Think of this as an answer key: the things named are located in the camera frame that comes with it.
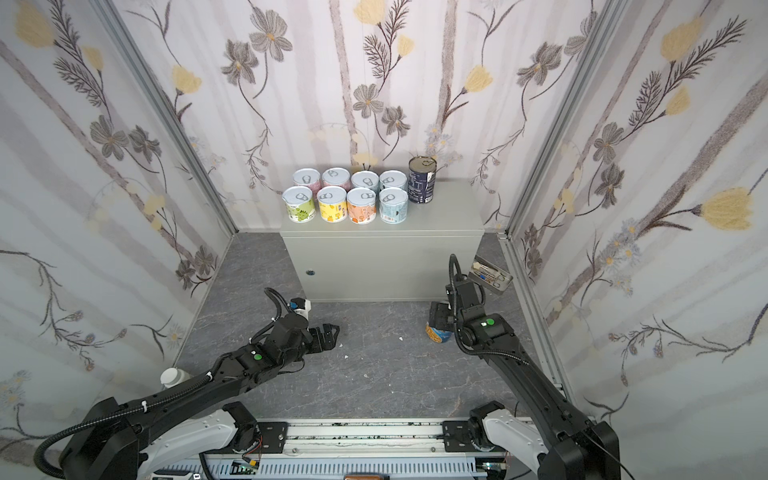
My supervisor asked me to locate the teal label can front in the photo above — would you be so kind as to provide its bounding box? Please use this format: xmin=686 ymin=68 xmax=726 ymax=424
xmin=378 ymin=187 xmax=409 ymax=224

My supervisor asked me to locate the teal label can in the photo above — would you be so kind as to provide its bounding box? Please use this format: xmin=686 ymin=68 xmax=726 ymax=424
xmin=351 ymin=170 xmax=380 ymax=193
xmin=379 ymin=170 xmax=408 ymax=192
xmin=378 ymin=187 xmax=409 ymax=224

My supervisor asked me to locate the orange label can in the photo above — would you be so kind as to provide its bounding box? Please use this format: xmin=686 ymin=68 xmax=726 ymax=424
xmin=347 ymin=187 xmax=377 ymax=225

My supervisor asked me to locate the green label can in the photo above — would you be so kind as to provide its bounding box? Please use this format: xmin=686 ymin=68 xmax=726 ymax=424
xmin=282 ymin=186 xmax=316 ymax=224

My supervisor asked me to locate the black label can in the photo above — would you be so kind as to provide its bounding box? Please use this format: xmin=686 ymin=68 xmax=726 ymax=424
xmin=408 ymin=156 xmax=437 ymax=204

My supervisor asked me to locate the yellow label can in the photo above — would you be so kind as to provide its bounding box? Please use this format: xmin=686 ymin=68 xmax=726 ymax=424
xmin=317 ymin=186 xmax=348 ymax=223

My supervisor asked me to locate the pink label can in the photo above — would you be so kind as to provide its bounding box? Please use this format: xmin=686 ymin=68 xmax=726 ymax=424
xmin=321 ymin=167 xmax=352 ymax=191
xmin=292 ymin=168 xmax=322 ymax=195

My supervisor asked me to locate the blue corn label can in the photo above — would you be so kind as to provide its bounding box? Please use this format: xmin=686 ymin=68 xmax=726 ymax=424
xmin=426 ymin=325 xmax=453 ymax=344

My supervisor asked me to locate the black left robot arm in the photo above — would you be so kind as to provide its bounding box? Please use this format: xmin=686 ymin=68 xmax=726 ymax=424
xmin=33 ymin=287 xmax=340 ymax=479

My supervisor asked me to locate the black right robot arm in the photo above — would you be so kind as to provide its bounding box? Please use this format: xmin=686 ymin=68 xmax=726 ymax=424
xmin=430 ymin=254 xmax=623 ymax=479

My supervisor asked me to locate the grey metal cabinet counter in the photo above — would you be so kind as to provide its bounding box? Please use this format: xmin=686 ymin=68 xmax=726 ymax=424
xmin=280 ymin=180 xmax=485 ymax=302

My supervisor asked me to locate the small tray of items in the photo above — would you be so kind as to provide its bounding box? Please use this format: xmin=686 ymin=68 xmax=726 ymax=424
xmin=468 ymin=255 xmax=512 ymax=295

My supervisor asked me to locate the white plastic bottle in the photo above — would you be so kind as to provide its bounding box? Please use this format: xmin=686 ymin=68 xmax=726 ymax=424
xmin=160 ymin=367 xmax=191 ymax=389

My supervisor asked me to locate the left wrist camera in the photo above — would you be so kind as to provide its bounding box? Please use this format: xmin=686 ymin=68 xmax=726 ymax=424
xmin=288 ymin=297 xmax=312 ymax=319

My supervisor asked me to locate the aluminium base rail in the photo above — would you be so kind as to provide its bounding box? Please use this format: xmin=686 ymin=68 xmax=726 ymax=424
xmin=150 ymin=409 xmax=548 ymax=479

